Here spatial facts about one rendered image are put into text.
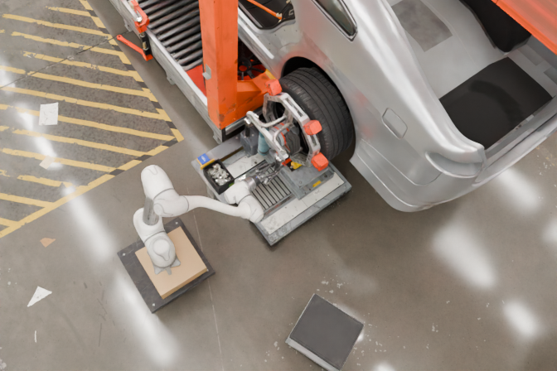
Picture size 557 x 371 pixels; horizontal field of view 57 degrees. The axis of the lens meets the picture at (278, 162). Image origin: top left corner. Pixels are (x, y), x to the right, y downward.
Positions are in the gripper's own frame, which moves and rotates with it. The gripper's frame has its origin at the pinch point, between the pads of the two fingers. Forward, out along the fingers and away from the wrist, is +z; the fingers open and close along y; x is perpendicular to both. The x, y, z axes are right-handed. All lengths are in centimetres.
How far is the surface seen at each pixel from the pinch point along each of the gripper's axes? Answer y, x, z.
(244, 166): -43, -75, 5
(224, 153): -60, -70, -3
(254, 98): -60, -15, 25
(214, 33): -61, 75, -6
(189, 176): -64, -83, -35
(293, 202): 6, -75, 18
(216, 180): -25.5, -26.4, -32.2
